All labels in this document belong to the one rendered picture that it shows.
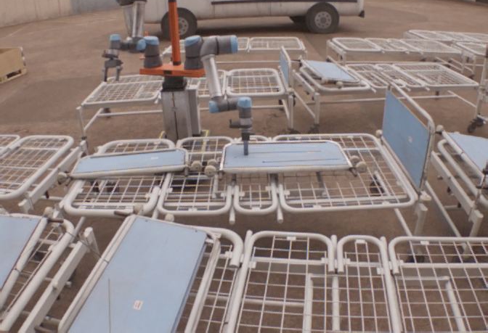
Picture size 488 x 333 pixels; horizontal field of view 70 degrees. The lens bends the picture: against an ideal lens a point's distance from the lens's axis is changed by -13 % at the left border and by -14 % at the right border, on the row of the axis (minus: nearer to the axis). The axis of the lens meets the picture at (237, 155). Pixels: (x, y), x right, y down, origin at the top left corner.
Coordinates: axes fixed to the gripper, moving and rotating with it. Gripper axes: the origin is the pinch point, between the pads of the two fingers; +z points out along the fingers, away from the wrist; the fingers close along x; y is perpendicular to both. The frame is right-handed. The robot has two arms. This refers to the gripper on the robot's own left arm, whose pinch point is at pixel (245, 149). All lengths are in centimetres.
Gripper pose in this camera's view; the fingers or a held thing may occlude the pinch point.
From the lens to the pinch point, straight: 234.7
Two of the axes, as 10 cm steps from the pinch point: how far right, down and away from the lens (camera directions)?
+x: 0.1, -3.9, 9.2
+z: 0.3, 9.2, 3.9
